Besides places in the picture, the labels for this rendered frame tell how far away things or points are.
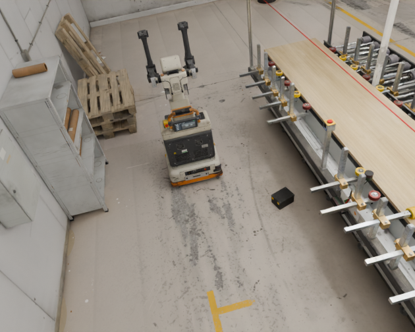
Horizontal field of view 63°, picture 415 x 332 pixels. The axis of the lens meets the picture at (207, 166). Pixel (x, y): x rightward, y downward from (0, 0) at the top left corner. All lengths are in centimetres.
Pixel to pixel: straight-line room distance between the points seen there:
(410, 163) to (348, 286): 117
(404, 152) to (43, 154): 323
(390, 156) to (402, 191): 38
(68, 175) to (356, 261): 293
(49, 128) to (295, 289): 264
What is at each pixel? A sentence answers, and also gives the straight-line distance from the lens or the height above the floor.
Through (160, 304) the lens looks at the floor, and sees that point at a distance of 331.
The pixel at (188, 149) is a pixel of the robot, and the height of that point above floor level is 51.
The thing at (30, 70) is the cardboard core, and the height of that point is 160.
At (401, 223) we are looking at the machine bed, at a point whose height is 80.
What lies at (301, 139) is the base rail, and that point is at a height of 70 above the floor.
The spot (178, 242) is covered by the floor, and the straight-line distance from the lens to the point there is 359.
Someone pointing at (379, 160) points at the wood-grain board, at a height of 90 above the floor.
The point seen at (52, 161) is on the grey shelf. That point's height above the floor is 89.
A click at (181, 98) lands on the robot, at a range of 384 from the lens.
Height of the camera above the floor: 292
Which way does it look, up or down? 43 degrees down
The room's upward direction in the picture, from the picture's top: 10 degrees counter-clockwise
